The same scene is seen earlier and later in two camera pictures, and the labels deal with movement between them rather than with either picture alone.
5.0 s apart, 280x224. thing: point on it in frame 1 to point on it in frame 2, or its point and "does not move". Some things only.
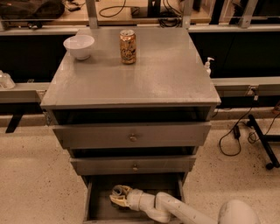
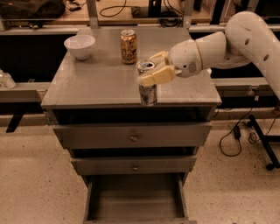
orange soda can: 128,44 does not move
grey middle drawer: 131,165 does not move
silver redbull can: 117,189 to 148,93
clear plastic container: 6,81 does not move
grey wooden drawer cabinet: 136,125 does not move
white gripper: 135,199 to 184,60
